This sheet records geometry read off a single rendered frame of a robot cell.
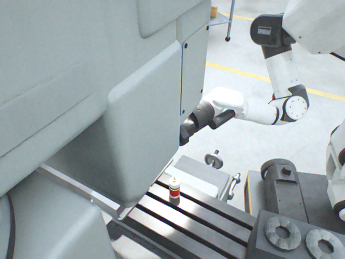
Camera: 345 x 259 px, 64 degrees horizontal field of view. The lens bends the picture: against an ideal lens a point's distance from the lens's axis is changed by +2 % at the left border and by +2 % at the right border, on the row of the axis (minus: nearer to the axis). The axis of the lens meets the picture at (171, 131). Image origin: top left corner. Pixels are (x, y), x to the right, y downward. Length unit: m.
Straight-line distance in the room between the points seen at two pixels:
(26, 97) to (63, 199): 0.12
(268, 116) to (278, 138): 1.80
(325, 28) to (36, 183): 0.77
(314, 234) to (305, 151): 1.92
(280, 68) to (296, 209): 0.78
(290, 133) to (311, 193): 1.29
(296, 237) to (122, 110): 0.60
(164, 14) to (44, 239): 0.29
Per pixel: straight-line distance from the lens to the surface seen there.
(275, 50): 1.00
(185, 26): 0.50
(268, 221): 0.82
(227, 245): 0.98
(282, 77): 1.00
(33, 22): 0.25
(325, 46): 0.92
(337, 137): 1.26
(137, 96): 0.37
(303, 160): 2.63
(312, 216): 1.56
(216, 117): 0.86
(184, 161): 1.43
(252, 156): 2.50
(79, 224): 0.31
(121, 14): 0.33
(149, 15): 0.36
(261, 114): 0.94
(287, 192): 1.57
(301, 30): 0.88
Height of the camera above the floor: 1.78
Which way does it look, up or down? 42 degrees down
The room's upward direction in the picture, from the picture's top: straight up
